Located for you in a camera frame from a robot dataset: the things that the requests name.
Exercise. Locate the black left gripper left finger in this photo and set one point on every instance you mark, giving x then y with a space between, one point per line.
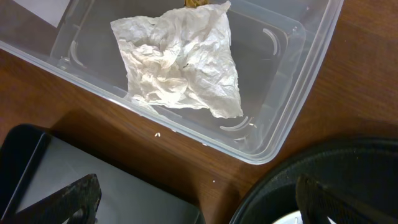
76 203

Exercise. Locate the black rectangular bin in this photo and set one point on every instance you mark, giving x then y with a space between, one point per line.
36 164

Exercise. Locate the grey plate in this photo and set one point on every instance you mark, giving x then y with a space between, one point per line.
291 218

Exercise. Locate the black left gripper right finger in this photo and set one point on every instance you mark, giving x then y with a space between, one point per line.
319 203

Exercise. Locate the round black tray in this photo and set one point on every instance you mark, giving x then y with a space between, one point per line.
364 168

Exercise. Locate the clear plastic bin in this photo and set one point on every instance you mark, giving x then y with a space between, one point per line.
278 48

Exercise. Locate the white tissue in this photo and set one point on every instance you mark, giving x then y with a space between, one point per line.
181 59

